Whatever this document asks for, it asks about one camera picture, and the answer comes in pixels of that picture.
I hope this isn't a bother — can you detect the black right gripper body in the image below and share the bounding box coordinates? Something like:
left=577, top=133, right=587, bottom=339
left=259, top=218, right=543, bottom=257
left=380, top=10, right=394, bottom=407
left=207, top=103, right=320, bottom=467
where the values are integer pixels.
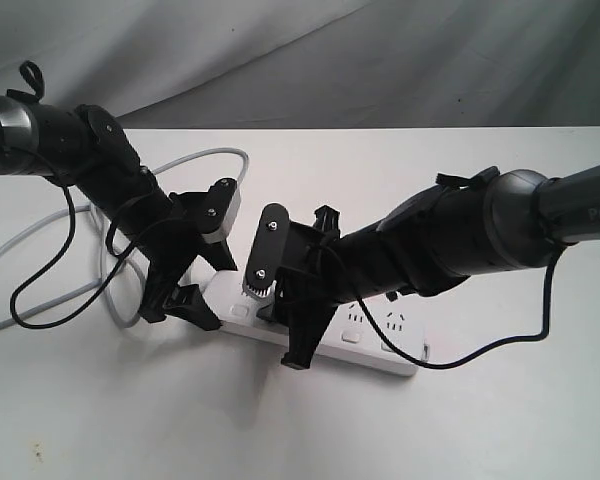
left=274, top=204, right=341, bottom=325

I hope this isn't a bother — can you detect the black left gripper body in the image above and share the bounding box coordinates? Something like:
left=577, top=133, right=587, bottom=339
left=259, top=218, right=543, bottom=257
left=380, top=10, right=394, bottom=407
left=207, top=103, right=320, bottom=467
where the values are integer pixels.
left=140, top=192, right=219, bottom=300

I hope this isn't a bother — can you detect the white five-outlet power strip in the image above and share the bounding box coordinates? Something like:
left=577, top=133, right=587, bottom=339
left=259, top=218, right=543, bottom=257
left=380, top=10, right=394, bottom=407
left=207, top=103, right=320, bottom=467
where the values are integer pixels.
left=202, top=271, right=430, bottom=377

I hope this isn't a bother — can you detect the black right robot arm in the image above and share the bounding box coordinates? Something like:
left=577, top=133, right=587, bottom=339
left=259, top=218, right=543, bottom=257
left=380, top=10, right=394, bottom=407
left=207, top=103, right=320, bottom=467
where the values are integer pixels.
left=243, top=165, right=600, bottom=370

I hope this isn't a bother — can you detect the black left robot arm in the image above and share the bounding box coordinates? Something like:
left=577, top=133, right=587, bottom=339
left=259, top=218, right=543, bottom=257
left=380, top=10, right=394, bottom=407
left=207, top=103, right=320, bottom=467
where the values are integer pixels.
left=0, top=61, right=244, bottom=331

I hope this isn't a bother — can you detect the grey backdrop cloth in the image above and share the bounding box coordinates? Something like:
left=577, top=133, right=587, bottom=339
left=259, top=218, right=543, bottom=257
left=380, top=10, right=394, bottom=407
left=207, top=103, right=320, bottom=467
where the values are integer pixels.
left=0, top=1, right=600, bottom=129

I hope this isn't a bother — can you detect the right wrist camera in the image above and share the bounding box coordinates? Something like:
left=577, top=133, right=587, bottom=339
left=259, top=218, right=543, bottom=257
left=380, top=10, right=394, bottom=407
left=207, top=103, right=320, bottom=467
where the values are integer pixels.
left=243, top=203, right=290, bottom=300

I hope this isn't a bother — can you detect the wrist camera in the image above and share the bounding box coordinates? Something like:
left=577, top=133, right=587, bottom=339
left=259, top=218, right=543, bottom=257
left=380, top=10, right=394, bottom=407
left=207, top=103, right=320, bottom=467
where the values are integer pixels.
left=196, top=177, right=241, bottom=244
left=243, top=203, right=290, bottom=300

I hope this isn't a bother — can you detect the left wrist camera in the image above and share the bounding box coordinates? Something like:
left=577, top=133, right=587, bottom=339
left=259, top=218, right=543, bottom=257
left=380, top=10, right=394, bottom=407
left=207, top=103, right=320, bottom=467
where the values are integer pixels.
left=196, top=177, right=241, bottom=244

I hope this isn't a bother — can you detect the grey power cord with plug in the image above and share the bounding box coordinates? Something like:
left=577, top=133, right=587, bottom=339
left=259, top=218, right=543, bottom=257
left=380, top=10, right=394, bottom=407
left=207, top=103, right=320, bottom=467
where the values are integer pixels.
left=0, top=146, right=251, bottom=335

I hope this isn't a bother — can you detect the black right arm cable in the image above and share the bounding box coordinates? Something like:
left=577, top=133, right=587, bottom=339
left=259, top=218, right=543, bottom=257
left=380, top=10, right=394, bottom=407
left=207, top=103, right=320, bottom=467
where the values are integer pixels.
left=304, top=234, right=600, bottom=372

